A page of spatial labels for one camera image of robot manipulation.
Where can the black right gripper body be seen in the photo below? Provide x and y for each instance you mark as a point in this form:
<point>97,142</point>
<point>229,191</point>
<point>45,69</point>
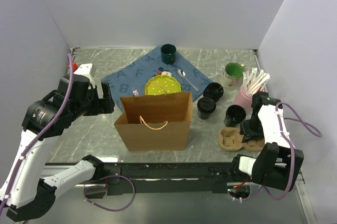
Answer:
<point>253,129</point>

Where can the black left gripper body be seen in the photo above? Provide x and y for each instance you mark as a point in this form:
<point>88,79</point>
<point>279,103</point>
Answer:
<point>92,99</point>

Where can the brown pulp cup carrier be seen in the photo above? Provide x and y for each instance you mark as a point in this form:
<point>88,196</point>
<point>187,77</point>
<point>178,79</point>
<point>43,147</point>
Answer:
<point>231,140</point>

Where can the dark translucent takeout cup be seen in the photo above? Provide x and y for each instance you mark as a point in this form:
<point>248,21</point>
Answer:
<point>205,114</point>

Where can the black cup lid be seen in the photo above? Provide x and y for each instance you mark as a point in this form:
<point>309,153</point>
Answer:
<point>206,105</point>

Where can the brown paper bag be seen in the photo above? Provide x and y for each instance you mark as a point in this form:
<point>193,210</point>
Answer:
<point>155,123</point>

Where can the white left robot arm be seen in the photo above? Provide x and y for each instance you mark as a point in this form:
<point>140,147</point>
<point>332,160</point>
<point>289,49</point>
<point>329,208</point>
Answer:
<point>27,195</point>

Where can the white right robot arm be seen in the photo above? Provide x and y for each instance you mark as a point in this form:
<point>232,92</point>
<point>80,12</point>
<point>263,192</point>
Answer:
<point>279,162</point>

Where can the black takeout cup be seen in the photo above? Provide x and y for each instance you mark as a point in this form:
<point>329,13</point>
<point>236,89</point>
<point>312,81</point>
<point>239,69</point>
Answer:
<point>234,115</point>

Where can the silver fork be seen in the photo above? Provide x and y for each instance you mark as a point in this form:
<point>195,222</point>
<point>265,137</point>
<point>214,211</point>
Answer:
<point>135,92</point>

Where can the pink straw holder cup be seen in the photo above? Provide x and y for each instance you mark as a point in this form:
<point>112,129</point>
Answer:
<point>243,99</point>

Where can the blue letter placemat cloth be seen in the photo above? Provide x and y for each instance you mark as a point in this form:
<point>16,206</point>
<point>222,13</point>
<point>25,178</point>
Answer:
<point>136,74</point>

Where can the white wrapped straws bundle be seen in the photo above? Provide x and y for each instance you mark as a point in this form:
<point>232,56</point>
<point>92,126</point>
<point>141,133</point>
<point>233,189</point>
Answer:
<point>253,80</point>

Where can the floral mug green inside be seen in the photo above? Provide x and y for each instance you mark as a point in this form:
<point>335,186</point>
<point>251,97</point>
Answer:
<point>232,75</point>

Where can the green polka dot plate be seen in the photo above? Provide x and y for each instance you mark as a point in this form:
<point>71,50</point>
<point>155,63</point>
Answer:
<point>162,84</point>

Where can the cartoon mouse coaster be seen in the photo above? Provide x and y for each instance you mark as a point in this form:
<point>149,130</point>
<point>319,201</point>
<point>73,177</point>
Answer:
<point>162,71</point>

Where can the silver spoon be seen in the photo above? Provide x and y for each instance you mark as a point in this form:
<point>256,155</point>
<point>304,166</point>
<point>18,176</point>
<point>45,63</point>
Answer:
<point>182,74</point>

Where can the dark green mug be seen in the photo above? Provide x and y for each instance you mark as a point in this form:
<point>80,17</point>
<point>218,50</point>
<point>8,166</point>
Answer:
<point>168,53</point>

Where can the black base frame rail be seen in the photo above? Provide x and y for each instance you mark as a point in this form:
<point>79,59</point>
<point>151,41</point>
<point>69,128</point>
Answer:
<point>118,178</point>

